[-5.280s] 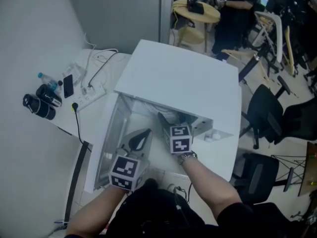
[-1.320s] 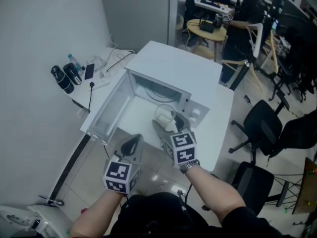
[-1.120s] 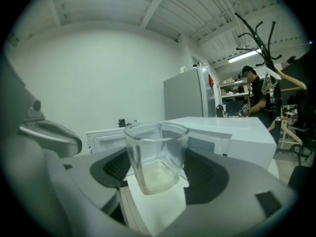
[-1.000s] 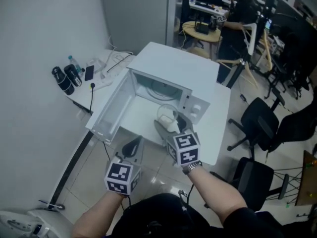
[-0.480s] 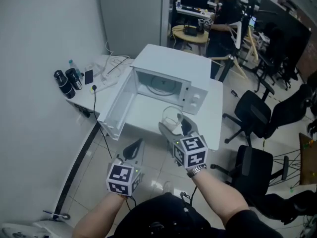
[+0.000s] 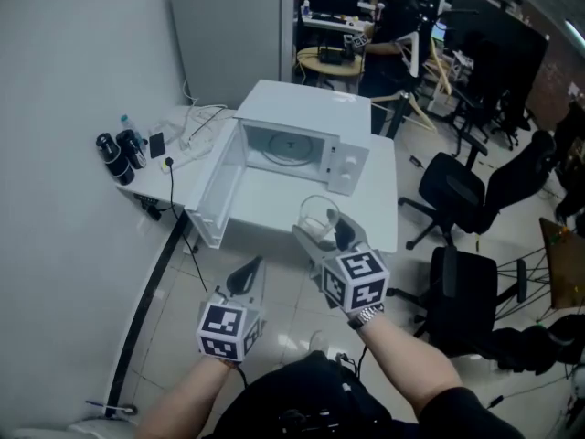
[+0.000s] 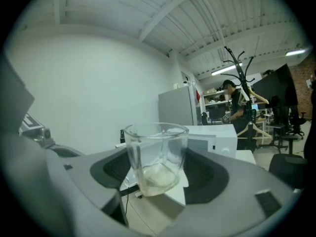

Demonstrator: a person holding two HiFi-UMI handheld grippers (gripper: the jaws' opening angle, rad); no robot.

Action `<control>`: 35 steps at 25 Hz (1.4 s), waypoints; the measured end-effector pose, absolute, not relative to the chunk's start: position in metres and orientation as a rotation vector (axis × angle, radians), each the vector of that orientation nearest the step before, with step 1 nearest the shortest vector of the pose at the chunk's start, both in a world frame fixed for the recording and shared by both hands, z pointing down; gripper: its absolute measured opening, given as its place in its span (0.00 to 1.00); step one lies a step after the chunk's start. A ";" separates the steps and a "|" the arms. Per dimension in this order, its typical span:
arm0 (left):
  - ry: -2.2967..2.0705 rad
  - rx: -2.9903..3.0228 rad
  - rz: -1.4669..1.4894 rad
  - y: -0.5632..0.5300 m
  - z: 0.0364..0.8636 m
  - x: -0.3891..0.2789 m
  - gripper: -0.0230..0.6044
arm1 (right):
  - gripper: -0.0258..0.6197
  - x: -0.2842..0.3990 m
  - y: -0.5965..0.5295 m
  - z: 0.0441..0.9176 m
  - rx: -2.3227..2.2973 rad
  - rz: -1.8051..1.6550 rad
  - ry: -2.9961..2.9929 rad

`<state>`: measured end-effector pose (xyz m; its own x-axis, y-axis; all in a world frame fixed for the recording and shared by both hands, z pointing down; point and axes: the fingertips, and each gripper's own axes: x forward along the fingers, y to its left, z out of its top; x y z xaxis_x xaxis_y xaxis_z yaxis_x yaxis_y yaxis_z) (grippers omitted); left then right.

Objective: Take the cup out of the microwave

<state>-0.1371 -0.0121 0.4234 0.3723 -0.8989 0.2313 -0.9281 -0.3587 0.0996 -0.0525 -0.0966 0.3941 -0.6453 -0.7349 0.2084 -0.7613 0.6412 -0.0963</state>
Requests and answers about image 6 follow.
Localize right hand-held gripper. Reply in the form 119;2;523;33
292;208;390;314

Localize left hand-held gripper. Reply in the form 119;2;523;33
196;256;268;363

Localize clear glass cup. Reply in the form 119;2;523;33
297;194;342;243

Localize white microwave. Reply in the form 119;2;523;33
184;79;372;250

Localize person's right forearm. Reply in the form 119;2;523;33
358;316;463;414

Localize person's left forearm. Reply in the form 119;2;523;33
135;357;239;439

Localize silver wristwatch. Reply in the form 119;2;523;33
346;303;386;331

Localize person's shoe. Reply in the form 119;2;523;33
308;329;331;354

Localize black desk control box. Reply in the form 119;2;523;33
135;193;165;222

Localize person's black clothing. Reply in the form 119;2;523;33
200;349;527;439

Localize white power strip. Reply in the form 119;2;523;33
159;145;214;174

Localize black office chair with headrest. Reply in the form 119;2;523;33
397;129;558;252

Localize black armless office chair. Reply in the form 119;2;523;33
387;244;530;360

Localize black phone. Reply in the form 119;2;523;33
148;131;167;160

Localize small black tumbler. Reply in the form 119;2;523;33
115;129;148;170

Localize round wooden table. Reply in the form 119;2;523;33
295;46;367;78

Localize black device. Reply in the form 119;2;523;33
319;47;345;67

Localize large black tumbler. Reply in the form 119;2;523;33
95;131;136;186

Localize grey partition panel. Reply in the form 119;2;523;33
168;0;294;111

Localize brown wooden table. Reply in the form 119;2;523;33
538;217;585;311

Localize black computer monitor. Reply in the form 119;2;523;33
309;0;363;16

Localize black partition screen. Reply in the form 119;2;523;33
449;0;550;119

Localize black plug with cable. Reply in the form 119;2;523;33
163;155;209;294

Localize white cables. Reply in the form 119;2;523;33
149;79;230;151

